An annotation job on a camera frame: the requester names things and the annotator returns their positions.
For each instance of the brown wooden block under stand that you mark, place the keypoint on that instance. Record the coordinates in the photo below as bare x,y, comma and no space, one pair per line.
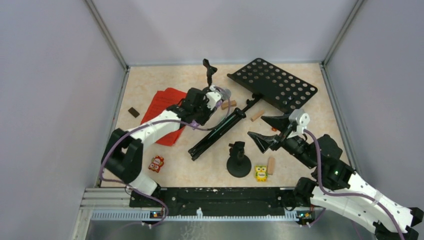
225,105

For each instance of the yellow owl block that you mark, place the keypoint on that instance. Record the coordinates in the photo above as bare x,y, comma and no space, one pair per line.
261,173

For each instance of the black round mic stand rear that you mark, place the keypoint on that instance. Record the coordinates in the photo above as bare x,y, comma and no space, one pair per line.
210,71

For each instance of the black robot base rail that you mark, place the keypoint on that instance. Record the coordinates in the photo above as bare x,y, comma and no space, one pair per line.
225,201

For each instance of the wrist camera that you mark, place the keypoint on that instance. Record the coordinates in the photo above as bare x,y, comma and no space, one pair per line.
299,121
224,92

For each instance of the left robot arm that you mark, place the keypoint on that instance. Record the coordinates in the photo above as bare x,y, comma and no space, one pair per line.
123,156

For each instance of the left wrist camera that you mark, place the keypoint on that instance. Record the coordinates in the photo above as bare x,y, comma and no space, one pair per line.
224,92

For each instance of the black music stand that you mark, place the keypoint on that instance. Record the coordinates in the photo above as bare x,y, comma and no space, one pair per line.
267,82

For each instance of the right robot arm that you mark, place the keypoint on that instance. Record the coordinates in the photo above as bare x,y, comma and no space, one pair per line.
334,185

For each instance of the wooden block near owl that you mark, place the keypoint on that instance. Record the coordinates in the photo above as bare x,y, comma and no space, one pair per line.
271,164

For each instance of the red owl block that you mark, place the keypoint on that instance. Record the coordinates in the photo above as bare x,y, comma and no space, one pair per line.
156,164

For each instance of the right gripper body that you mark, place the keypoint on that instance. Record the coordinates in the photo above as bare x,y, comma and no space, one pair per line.
281,139

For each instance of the purple glitter microphone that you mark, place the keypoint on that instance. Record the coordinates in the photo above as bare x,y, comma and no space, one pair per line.
198,118

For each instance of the dark brown small block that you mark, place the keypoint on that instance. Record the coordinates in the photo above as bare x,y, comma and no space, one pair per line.
133,112

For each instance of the black round mic stand front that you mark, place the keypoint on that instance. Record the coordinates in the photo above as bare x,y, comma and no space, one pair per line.
238,164

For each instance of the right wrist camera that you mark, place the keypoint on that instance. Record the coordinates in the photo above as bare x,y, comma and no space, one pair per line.
299,121

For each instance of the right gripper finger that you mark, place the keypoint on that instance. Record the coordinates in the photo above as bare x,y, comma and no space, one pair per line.
263,142
281,122

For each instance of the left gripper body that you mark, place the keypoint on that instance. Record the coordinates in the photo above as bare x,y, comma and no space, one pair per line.
209,105

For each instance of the wooden cylinder block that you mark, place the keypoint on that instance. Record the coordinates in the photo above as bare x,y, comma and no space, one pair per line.
257,115

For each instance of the black round mic stand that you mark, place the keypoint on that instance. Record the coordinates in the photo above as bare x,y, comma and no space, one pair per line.
238,164
210,71

